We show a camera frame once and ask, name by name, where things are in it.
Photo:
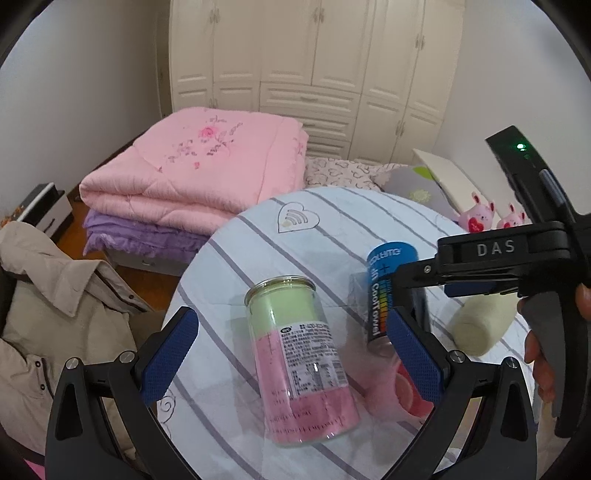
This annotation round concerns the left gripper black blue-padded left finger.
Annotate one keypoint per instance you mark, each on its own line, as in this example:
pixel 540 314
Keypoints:
pixel 81 443

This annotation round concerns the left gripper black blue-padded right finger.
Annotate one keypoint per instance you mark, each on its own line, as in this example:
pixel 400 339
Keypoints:
pixel 501 443

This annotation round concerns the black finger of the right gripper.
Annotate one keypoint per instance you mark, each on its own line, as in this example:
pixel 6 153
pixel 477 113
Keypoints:
pixel 420 274

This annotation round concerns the blue black metal cup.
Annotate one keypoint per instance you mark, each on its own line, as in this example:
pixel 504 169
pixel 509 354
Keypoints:
pixel 392 290

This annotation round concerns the pale green cylinder cup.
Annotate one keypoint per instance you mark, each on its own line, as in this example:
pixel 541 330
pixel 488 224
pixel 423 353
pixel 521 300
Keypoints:
pixel 482 322

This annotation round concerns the pink plastic cup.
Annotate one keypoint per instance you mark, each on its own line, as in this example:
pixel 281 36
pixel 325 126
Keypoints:
pixel 393 396

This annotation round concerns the person's hand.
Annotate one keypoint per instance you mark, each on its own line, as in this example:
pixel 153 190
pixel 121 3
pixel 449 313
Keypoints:
pixel 542 371

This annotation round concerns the right pink plush pig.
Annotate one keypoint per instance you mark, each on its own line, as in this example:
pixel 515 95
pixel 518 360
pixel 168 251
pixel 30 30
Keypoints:
pixel 514 218

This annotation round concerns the pink plush pig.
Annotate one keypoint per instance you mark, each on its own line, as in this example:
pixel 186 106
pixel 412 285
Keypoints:
pixel 514 218
pixel 479 217

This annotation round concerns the left pink plush pig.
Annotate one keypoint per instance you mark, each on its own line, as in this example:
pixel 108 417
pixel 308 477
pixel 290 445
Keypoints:
pixel 479 217

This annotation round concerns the white bedside board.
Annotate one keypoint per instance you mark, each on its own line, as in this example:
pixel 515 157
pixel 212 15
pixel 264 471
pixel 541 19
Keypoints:
pixel 455 183

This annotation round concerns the grey flower pillow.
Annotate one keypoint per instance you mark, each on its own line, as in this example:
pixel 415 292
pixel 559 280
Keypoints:
pixel 416 183

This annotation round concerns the striped white table cloth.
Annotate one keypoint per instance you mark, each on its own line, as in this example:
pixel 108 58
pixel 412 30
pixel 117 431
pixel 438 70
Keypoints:
pixel 213 412

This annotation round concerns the beige jacket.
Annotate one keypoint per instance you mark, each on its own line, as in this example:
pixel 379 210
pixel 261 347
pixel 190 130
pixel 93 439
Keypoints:
pixel 55 308

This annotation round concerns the heart pattern bed sheet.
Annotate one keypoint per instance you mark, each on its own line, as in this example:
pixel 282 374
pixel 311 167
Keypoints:
pixel 321 172

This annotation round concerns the green pink glass jar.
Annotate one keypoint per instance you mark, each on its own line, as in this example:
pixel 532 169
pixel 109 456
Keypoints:
pixel 303 385

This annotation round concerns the purple folded blanket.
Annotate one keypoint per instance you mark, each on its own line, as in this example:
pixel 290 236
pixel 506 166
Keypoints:
pixel 106 232

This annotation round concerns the cream white wardrobe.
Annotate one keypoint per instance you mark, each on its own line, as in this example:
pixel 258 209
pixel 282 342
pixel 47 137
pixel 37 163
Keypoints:
pixel 369 80

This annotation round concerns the pink folded quilt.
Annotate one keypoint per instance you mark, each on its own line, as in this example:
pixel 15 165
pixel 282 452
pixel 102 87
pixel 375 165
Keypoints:
pixel 199 167

